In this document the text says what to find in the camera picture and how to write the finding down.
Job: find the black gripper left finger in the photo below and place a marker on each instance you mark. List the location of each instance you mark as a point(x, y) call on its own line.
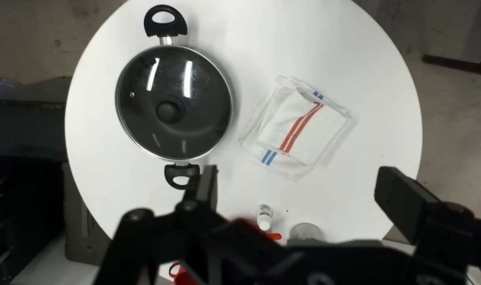
point(209, 190)

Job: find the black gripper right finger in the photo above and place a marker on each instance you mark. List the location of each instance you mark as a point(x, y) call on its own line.
point(409, 203)

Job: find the glass lid with black knob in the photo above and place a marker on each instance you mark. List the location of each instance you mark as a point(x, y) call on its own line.
point(171, 100)

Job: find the small white bottle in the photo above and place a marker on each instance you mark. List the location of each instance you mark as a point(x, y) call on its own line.
point(265, 216)

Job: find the red bowl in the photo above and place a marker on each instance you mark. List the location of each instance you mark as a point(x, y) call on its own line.
point(274, 236)

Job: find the red cup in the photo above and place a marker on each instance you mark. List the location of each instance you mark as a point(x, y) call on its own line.
point(178, 273)

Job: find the metal cup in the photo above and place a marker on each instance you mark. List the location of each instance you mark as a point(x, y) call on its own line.
point(306, 232)

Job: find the white towel with coloured stripes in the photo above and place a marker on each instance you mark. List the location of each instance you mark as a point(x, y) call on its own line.
point(298, 127)

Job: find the black cabinet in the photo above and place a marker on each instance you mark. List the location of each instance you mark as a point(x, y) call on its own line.
point(24, 137)

